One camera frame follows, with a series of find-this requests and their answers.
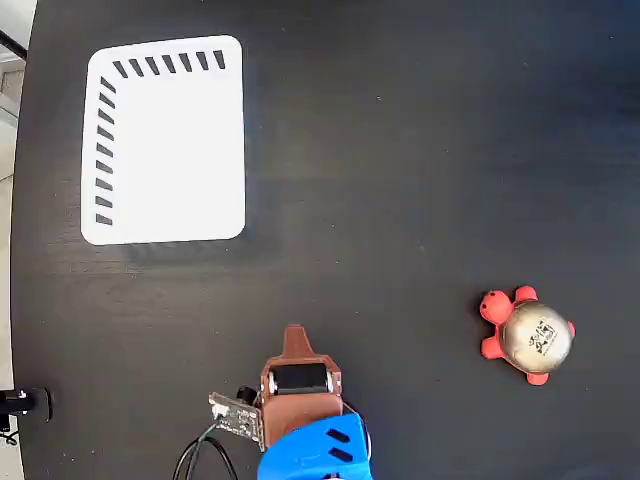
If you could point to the red turtle toy silver shell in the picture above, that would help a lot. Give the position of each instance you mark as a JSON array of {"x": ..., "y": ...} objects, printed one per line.
[{"x": 537, "y": 340}]

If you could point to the black table clamp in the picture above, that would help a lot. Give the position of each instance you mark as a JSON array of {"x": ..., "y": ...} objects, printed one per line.
[{"x": 30, "y": 402}]

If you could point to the white rectangular tray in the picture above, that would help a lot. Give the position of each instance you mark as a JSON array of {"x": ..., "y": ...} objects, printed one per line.
[{"x": 175, "y": 150}]

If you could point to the brown gripper with servo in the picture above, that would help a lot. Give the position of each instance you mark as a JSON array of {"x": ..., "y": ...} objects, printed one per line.
[{"x": 303, "y": 411}]

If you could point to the bare camera circuit board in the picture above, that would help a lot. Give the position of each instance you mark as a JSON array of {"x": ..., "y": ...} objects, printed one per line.
[{"x": 240, "y": 419}]

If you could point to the black bar beside table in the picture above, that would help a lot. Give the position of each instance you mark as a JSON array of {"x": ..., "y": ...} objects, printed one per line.
[{"x": 12, "y": 44}]

